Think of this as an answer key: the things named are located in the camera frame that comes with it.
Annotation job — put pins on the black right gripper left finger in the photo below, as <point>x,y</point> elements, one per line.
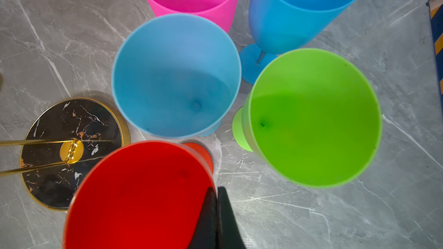
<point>205,234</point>

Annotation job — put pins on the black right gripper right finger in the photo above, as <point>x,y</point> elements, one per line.
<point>228,234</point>

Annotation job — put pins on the red wine glass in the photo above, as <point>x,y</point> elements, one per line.
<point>146,195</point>

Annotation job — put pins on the green wine glass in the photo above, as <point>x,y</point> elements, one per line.
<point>313,117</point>

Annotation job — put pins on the blue wine glass front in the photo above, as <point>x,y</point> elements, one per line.
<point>176,76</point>

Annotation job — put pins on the blue wine glass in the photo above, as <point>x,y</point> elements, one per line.
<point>279,26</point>
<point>176,76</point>

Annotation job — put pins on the gold wine glass rack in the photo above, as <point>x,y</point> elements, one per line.
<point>63,145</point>

